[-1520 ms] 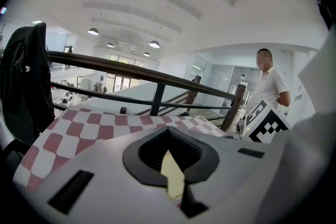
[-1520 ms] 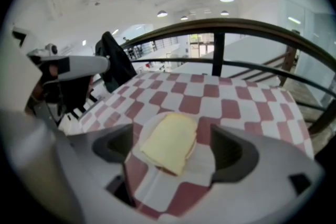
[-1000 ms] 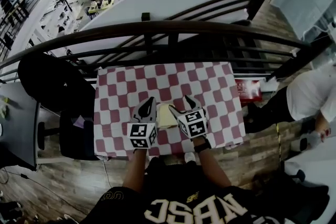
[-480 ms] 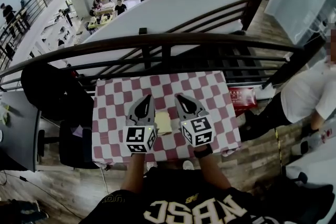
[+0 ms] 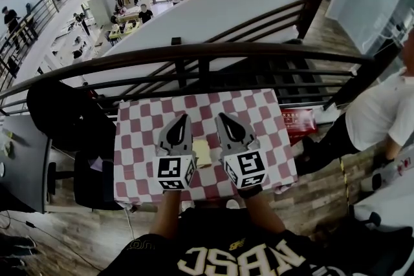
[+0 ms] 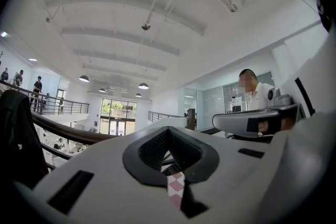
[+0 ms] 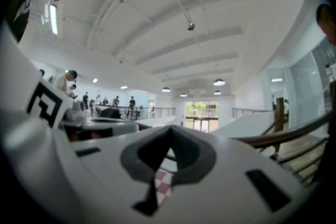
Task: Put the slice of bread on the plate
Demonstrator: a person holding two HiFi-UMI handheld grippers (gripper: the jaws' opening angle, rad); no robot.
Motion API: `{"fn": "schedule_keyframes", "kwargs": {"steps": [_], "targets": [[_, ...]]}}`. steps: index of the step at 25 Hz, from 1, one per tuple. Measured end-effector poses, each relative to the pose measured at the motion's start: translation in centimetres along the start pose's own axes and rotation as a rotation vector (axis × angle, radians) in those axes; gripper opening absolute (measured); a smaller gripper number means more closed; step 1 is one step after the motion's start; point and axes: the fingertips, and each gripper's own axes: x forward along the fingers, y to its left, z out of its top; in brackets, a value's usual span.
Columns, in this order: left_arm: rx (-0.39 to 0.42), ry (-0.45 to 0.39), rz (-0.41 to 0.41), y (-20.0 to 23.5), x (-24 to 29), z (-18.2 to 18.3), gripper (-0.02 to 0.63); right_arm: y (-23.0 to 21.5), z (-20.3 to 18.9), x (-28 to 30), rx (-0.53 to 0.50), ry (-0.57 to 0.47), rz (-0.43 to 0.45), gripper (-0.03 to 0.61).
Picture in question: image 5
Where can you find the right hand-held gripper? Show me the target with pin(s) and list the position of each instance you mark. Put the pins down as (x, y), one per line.
(247, 168)

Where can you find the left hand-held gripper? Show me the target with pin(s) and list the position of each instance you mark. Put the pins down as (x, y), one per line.
(174, 171)

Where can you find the pale slice of bread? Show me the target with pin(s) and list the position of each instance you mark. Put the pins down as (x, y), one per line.
(202, 153)

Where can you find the person's right forearm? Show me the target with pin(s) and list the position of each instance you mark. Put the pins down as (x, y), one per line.
(262, 213)

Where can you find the person's left forearm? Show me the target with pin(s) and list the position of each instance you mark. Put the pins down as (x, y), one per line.
(166, 213)

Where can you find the red white checked tablecloth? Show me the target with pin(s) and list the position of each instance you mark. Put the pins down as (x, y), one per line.
(142, 126)

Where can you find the black wristband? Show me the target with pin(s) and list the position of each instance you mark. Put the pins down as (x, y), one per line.
(249, 192)

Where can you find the red flat box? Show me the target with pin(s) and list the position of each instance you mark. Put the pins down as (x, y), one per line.
(299, 124)

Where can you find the black metal railing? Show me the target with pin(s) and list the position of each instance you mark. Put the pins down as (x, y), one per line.
(200, 53)

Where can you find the black office chair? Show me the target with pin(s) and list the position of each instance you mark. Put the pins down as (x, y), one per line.
(71, 119)

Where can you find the person's black printed jersey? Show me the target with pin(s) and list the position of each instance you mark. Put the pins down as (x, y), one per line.
(233, 245)

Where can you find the yellow work table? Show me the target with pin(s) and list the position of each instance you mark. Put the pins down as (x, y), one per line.
(121, 30)

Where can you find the dark stair railing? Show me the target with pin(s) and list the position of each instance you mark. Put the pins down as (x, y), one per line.
(310, 3)

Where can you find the white machine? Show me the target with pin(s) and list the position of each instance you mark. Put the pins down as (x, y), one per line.
(388, 190)

